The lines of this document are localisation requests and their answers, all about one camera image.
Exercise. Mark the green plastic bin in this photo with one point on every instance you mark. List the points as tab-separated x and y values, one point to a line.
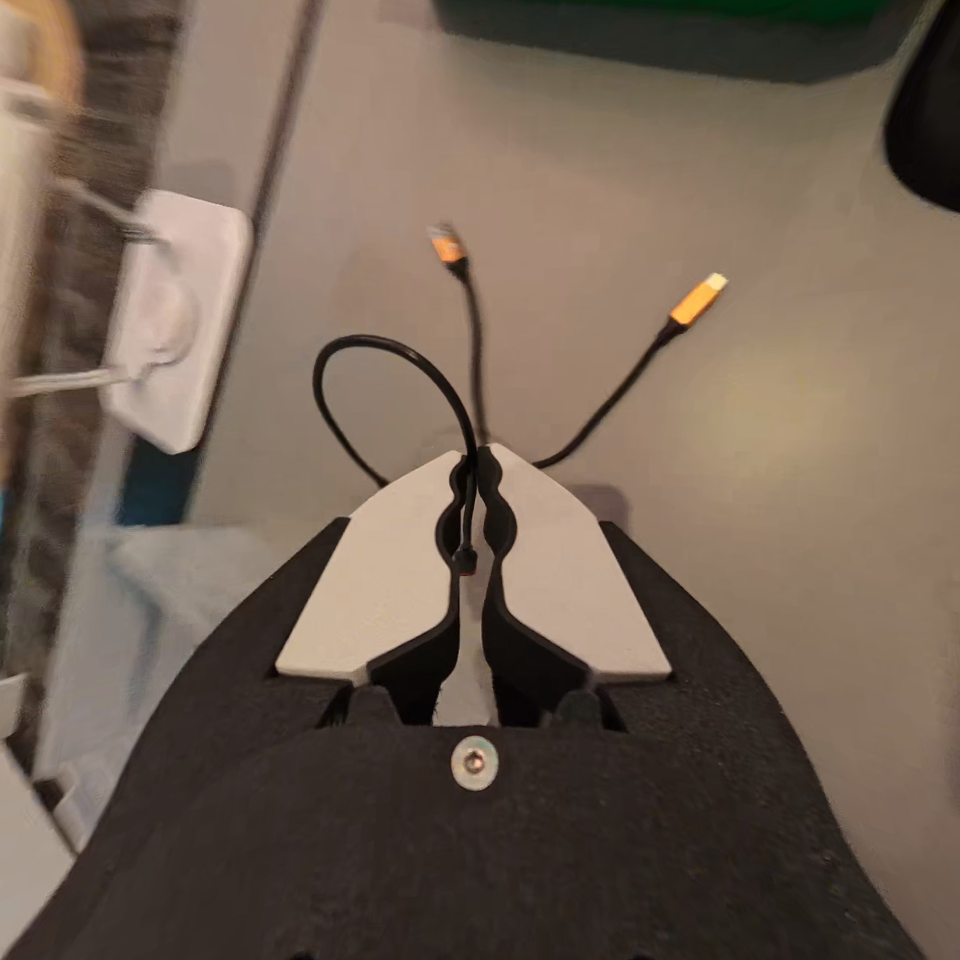
675	9

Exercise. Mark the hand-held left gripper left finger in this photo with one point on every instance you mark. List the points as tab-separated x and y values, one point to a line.
375	577

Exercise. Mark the white stand with arms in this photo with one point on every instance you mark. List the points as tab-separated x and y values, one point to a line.
180	330

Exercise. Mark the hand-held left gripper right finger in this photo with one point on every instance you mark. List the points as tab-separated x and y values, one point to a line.
570	585

